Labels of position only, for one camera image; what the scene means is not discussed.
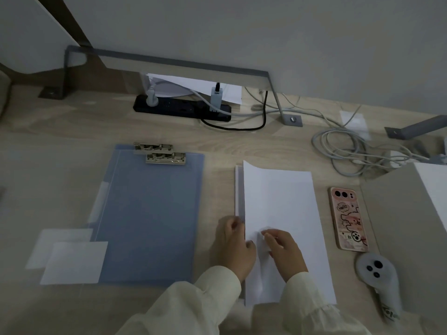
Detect grey metal desk frame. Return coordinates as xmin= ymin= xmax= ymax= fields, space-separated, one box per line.
xmin=38 ymin=45 xmax=304 ymax=128

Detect person's left forearm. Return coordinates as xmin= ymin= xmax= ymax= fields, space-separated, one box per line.
xmin=115 ymin=265 xmax=243 ymax=335

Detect blue translucent clipboard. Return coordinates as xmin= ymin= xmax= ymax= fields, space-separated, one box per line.
xmin=91 ymin=152 xmax=205 ymax=286

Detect white paper sheet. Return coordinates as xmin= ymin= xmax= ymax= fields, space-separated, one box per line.
xmin=242 ymin=160 xmax=337 ymax=307

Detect white board panel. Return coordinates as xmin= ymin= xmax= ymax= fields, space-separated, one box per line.
xmin=0 ymin=0 xmax=83 ymax=76

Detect grey metal bracket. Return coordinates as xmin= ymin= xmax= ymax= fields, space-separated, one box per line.
xmin=384 ymin=114 xmax=447 ymax=140

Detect phone with pink cartoon case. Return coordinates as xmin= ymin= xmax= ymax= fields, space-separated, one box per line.
xmin=328 ymin=187 xmax=369 ymax=253

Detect white charger adapter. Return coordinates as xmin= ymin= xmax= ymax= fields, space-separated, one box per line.
xmin=208 ymin=82 xmax=223 ymax=113

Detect white power plug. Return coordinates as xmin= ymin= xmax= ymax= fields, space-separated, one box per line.
xmin=145 ymin=83 xmax=160 ymax=107

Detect person's left hand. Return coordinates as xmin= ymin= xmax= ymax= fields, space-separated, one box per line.
xmin=211 ymin=216 xmax=257 ymax=284

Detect black cable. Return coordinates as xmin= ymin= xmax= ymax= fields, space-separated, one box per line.
xmin=200 ymin=90 xmax=269 ymax=131

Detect grey cardboard box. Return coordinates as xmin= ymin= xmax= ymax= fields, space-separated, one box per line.
xmin=359 ymin=162 xmax=447 ymax=335

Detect bundle of white cables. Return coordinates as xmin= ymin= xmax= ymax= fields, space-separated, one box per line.
xmin=223 ymin=86 xmax=431 ymax=177

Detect white sheet in box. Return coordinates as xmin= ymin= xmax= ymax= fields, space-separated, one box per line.
xmin=413 ymin=162 xmax=447 ymax=235

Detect white paper card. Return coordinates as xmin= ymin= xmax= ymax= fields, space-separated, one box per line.
xmin=39 ymin=241 xmax=109 ymax=286

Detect black power strip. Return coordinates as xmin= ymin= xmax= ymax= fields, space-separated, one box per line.
xmin=133 ymin=94 xmax=232 ymax=123

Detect person's right forearm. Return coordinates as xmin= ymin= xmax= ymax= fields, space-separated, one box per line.
xmin=281 ymin=271 xmax=372 ymax=335

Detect small translucent plastic piece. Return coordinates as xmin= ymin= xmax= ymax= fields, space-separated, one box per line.
xmin=340 ymin=111 xmax=371 ymax=141

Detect white power adapter block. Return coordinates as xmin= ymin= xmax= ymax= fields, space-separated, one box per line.
xmin=388 ymin=151 xmax=416 ymax=168

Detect white paper behind frame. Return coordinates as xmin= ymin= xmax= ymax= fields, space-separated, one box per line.
xmin=146 ymin=73 xmax=243 ymax=105

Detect white handheld controller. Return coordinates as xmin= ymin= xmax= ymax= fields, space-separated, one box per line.
xmin=355 ymin=253 xmax=403 ymax=324

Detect person's right hand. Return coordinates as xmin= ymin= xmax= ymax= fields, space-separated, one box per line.
xmin=261 ymin=228 xmax=309 ymax=284

